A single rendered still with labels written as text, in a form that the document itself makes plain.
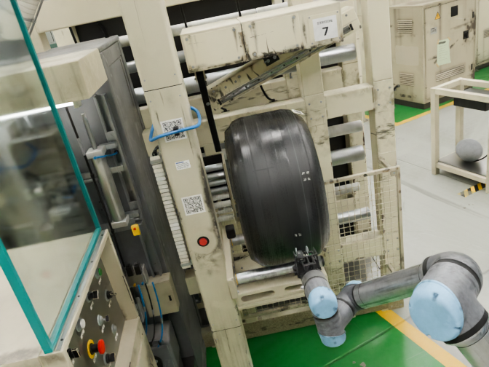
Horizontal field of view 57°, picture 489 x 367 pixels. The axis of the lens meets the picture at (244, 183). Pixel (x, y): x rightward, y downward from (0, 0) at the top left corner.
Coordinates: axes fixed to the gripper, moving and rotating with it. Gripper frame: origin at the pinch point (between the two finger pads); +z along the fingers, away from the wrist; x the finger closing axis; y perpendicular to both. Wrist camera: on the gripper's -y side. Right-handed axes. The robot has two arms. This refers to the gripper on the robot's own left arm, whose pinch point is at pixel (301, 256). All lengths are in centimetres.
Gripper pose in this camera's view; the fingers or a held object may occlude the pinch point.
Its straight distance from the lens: 160.2
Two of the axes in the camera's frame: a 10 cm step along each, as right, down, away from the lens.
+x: -9.8, 2.1, -0.1
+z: -0.7, -2.9, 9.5
